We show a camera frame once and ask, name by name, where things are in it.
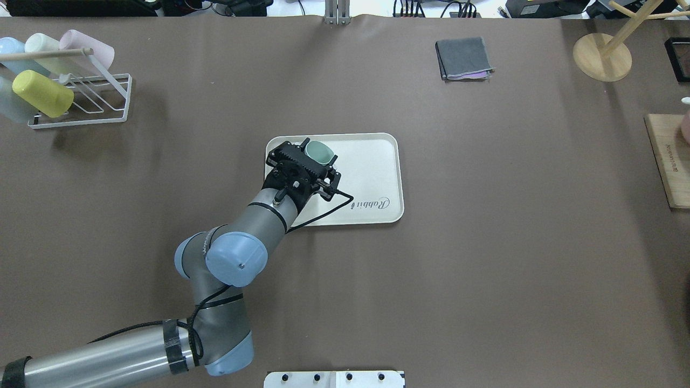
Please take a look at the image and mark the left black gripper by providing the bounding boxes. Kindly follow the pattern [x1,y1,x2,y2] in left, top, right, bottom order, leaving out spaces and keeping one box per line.
[262,137,340,213]

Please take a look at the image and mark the yellow cup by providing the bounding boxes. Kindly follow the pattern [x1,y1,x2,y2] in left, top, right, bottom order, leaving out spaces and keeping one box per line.
[12,70,74,118]

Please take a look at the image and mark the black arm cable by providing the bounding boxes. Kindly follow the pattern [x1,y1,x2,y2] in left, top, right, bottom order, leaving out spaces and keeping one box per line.
[285,183,355,234]

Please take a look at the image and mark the white wire cup rack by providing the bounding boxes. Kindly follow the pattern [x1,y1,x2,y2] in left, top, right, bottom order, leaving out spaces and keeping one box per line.
[2,47,133,131]

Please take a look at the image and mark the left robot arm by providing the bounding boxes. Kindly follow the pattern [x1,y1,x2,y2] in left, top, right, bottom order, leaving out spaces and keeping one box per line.
[2,139,341,387]

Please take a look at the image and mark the pink cup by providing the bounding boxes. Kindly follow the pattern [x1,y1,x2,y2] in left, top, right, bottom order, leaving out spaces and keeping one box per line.
[58,30,115,71]

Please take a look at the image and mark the wooden stand with round base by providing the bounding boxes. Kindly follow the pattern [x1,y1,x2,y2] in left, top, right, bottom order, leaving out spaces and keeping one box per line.
[572,1,688,82]

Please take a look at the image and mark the folded grey purple cloth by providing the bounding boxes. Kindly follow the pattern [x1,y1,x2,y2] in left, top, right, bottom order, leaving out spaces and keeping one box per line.
[434,37,494,81]

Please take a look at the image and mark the light blue cup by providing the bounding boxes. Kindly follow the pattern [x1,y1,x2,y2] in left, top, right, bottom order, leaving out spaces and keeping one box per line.
[0,37,49,79]

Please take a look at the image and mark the cream white cup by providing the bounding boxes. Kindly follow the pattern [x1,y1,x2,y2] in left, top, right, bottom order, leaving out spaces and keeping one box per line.
[24,33,74,74]

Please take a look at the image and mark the dark picture frame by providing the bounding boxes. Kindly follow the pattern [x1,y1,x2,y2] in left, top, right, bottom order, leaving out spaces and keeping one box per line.
[664,37,689,83]

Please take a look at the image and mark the green cup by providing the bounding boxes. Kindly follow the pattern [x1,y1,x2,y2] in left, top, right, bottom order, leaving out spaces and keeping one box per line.
[304,141,335,165]

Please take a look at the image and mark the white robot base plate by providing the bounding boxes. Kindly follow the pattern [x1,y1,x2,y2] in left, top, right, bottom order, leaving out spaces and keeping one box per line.
[263,370,406,387]

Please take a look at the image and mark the wooden board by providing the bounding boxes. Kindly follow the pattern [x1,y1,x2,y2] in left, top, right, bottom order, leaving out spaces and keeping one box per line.
[645,114,689,210]

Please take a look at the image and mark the aluminium frame post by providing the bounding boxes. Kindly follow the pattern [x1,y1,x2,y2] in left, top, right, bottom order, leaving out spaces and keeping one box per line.
[323,0,351,25]

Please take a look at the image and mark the white rabbit print tray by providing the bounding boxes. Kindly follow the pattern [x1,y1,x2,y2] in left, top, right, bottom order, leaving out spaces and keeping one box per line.
[263,133,405,228]

